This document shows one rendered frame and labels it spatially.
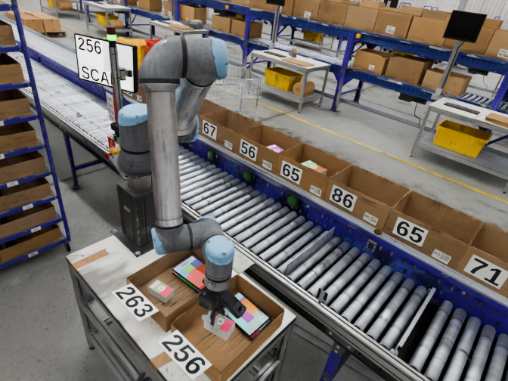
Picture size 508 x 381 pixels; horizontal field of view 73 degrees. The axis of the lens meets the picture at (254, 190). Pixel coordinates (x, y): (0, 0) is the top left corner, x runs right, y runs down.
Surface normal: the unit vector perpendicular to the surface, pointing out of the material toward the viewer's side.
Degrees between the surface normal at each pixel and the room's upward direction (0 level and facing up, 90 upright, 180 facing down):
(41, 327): 0
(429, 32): 90
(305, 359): 0
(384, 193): 89
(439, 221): 89
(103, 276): 0
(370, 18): 90
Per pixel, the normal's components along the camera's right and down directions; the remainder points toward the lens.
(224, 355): 0.13, -0.83
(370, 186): -0.66, 0.33
